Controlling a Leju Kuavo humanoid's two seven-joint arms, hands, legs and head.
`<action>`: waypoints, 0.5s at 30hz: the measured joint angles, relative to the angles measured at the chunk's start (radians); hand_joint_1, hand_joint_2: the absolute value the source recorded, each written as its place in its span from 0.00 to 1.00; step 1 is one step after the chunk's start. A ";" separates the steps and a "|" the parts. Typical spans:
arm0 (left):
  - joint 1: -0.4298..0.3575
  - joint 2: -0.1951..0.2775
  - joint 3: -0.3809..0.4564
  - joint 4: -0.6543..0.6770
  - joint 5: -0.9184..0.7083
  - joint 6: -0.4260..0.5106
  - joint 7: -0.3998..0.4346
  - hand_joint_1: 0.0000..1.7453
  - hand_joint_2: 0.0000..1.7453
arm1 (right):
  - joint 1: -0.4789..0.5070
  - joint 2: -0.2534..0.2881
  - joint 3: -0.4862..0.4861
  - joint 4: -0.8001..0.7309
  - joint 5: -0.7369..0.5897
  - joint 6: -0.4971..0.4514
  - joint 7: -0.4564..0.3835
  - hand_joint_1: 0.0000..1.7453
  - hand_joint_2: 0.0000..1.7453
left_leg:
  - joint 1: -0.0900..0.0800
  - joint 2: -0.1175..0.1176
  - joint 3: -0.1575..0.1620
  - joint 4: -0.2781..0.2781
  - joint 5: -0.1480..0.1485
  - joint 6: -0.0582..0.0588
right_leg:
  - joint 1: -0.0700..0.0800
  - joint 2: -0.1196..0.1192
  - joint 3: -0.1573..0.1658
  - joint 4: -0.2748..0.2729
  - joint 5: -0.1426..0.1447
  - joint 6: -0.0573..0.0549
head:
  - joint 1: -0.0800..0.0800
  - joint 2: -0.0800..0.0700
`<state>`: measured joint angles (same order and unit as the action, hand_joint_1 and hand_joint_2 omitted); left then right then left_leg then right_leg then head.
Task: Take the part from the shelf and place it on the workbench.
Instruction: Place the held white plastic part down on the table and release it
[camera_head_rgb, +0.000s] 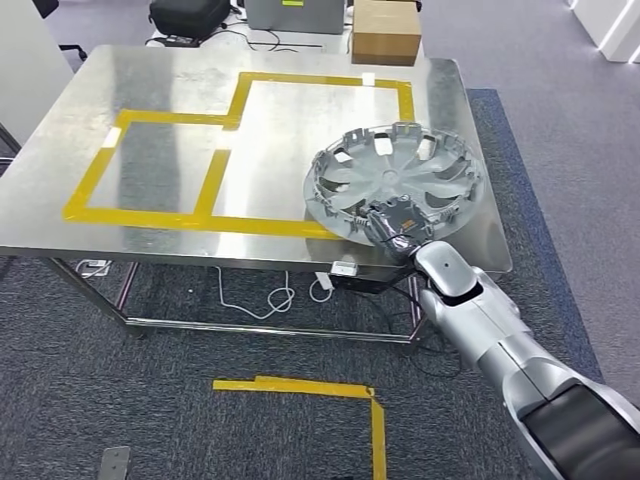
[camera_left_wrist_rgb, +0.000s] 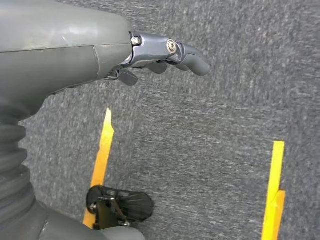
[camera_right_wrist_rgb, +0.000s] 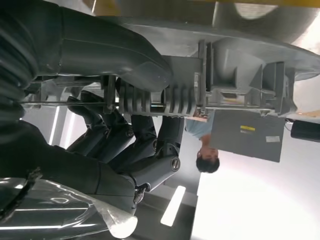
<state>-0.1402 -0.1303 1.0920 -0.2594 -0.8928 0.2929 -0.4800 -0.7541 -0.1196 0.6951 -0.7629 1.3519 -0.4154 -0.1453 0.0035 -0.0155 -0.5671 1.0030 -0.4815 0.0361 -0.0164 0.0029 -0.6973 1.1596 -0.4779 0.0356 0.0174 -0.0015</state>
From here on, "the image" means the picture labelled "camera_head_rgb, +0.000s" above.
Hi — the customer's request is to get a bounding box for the black carry bag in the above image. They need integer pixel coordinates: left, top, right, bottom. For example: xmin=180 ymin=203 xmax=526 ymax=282
xmin=148 ymin=0 xmax=232 ymax=42

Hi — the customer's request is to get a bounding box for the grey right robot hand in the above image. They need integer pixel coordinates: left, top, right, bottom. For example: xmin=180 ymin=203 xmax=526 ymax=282
xmin=361 ymin=195 xmax=435 ymax=263

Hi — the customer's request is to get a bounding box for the grey plastic wheel hubcap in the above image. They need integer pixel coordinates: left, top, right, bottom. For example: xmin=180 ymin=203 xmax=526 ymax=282
xmin=303 ymin=121 xmax=487 ymax=252

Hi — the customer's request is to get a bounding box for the steel workbench table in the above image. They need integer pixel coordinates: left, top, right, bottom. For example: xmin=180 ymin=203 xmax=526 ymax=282
xmin=0 ymin=44 xmax=515 ymax=346

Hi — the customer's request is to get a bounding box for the white partition panel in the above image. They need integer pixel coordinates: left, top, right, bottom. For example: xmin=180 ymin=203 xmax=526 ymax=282
xmin=0 ymin=0 xmax=76 ymax=148

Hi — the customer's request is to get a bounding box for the white power strip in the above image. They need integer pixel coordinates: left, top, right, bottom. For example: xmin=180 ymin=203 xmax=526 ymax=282
xmin=75 ymin=259 xmax=113 ymax=280

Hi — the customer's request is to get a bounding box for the white angled stand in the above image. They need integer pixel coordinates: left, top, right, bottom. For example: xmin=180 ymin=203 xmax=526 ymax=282
xmin=567 ymin=0 xmax=640 ymax=66

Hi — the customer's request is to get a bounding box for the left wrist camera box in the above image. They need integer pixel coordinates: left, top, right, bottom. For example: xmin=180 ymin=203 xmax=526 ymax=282
xmin=96 ymin=445 xmax=132 ymax=480

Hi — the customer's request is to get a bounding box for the brown cardboard box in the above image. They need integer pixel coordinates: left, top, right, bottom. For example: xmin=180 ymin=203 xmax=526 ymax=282
xmin=351 ymin=0 xmax=423 ymax=67

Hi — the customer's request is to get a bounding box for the white power cable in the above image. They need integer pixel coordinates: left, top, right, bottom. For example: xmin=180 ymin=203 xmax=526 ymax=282
xmin=214 ymin=264 xmax=335 ymax=321

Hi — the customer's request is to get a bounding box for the grey equipment case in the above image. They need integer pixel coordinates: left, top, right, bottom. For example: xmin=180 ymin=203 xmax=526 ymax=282
xmin=244 ymin=0 xmax=347 ymax=36

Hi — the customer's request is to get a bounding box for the black office chair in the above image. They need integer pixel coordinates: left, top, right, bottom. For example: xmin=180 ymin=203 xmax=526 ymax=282
xmin=30 ymin=0 xmax=89 ymax=64

